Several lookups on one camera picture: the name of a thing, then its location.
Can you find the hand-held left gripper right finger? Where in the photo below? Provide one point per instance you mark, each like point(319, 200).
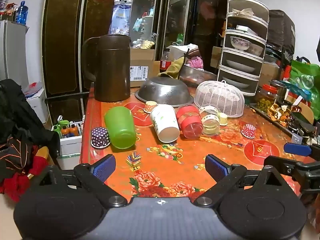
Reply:
point(217, 168)

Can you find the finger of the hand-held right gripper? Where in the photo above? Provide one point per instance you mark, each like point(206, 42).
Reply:
point(297, 149)
point(281, 165)

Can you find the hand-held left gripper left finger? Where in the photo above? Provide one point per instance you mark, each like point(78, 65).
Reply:
point(103, 168)

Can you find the purple polka dot paper cup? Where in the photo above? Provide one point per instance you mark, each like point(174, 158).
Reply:
point(100, 137)

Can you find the green plastic cup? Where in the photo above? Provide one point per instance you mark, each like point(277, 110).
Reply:
point(120, 127)

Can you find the clear glass cup white label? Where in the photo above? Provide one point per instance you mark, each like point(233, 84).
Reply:
point(210, 122)

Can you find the red polka dot paper cup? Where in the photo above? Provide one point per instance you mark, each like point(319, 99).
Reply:
point(248, 131)

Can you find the small pale plastic cup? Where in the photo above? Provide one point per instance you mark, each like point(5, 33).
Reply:
point(223, 119)

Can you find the clear cup with red bands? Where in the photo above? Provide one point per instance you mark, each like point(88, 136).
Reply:
point(190, 121)

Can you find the white paper cup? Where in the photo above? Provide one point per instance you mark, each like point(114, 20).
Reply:
point(165, 121)

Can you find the small yellow paper cup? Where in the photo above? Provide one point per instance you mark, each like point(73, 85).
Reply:
point(150, 106)

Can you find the black device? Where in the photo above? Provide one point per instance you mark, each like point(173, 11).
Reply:
point(301, 125)

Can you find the red floral tablecloth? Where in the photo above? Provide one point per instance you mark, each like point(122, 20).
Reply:
point(190, 155)

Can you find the bundle of colourful sticks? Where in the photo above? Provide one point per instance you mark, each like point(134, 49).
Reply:
point(133, 158)

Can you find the dried orange peels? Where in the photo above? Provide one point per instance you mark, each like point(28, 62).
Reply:
point(281, 115)

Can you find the white crate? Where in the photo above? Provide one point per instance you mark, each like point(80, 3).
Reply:
point(71, 146)

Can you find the orange bottle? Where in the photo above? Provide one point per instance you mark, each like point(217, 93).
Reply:
point(65, 131)
point(74, 130)

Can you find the dark metal tray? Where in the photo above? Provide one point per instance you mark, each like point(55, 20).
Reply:
point(260, 111)

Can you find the glass jar red lid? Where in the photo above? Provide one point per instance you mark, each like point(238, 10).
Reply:
point(266, 98)

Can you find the green shopping bag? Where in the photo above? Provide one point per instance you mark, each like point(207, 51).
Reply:
point(306, 80)

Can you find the white mesh food cover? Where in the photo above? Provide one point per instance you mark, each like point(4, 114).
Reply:
point(218, 97)

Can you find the red cloth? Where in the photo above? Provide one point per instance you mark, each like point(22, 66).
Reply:
point(17, 180)

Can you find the white cardboard box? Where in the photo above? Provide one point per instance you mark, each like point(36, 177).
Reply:
point(38, 103)

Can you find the metal colander bowl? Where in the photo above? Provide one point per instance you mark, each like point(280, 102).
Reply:
point(163, 91)

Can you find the dark metal basin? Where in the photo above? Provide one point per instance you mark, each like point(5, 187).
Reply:
point(197, 76)

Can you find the brown plastic pitcher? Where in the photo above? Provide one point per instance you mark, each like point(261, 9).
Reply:
point(112, 70)

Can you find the black clothing pile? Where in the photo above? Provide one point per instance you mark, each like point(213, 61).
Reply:
point(17, 112)

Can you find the white tiered dish rack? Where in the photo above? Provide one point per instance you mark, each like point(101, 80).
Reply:
point(243, 57)

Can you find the cardboard box with label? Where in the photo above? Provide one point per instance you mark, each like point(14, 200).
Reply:
point(141, 67)

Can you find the pink cloth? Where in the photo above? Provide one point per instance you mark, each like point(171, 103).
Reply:
point(196, 62)

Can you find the white ceramic bowl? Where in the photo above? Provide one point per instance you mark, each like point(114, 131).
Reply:
point(256, 49)

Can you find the olive green cloth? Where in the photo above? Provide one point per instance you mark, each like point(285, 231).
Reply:
point(173, 68)

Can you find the black bag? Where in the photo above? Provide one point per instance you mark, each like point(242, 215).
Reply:
point(281, 32)

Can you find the red soda bottle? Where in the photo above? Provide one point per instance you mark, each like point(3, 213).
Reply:
point(165, 61)

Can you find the floral ceramic bowl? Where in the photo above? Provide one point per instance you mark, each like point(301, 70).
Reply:
point(239, 43)

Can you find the dark wooden wardrobe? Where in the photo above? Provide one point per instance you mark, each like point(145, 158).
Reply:
point(65, 37)

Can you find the white refrigerator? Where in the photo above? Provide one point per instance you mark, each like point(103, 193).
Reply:
point(11, 52)

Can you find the blue white plastic packet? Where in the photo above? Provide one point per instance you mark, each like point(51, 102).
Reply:
point(120, 17)

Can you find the blue water bottle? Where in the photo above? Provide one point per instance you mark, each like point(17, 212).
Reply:
point(22, 12)

